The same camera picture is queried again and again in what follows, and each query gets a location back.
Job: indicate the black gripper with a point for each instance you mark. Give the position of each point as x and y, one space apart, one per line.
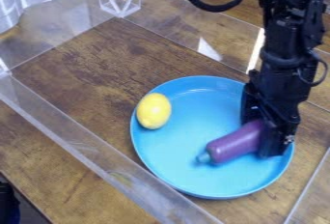
277 88

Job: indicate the blue round tray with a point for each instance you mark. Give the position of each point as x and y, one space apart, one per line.
205 113

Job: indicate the yellow toy lemon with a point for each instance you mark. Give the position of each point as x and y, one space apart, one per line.
153 111

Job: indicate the clear acrylic enclosure wall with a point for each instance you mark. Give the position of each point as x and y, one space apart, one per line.
78 64

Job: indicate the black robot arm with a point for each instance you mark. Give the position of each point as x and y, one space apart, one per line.
293 27

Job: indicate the purple toy eggplant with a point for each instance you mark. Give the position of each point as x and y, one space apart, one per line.
233 145

